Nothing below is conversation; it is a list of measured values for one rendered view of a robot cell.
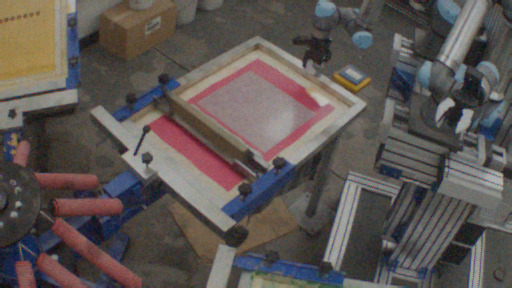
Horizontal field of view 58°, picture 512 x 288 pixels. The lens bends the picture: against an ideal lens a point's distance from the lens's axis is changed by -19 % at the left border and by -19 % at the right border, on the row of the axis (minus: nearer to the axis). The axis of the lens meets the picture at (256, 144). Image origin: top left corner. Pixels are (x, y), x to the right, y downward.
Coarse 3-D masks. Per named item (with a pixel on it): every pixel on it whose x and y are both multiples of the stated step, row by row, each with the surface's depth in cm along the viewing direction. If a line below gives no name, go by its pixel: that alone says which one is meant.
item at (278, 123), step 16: (288, 96) 216; (304, 96) 217; (256, 112) 207; (272, 112) 208; (288, 112) 209; (304, 112) 211; (320, 112) 212; (240, 128) 200; (256, 128) 201; (272, 128) 202; (288, 128) 203; (304, 128) 204; (256, 144) 196; (272, 144) 197; (288, 144) 198; (192, 160) 187; (208, 160) 188; (224, 160) 189; (224, 176) 184; (240, 176) 185
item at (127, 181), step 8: (120, 176) 167; (128, 176) 167; (112, 184) 164; (120, 184) 165; (128, 184) 165; (136, 184) 167; (144, 184) 171; (104, 192) 164; (112, 192) 162; (120, 192) 162; (128, 192) 165; (120, 200) 164
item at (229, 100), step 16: (256, 64) 228; (224, 80) 218; (240, 80) 219; (256, 80) 220; (272, 80) 222; (288, 80) 223; (208, 96) 210; (224, 96) 211; (240, 96) 212; (256, 96) 214; (272, 96) 215; (208, 112) 204; (224, 112) 205; (240, 112) 206; (160, 128) 196; (176, 128) 197; (176, 144) 191; (192, 144) 192
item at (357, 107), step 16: (240, 48) 229; (256, 48) 235; (272, 48) 231; (208, 64) 219; (224, 64) 223; (288, 64) 228; (176, 80) 210; (192, 80) 212; (320, 80) 220; (336, 96) 219; (352, 96) 216; (144, 112) 199; (352, 112) 209; (128, 128) 189; (336, 128) 201; (144, 144) 185; (304, 144) 194; (320, 144) 195; (288, 160) 188; (304, 160) 191; (192, 176) 178; (208, 192) 174
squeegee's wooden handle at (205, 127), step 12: (180, 108) 191; (192, 108) 189; (192, 120) 189; (204, 120) 186; (204, 132) 188; (216, 132) 183; (228, 132) 183; (216, 144) 186; (228, 144) 182; (240, 144) 180; (240, 156) 180
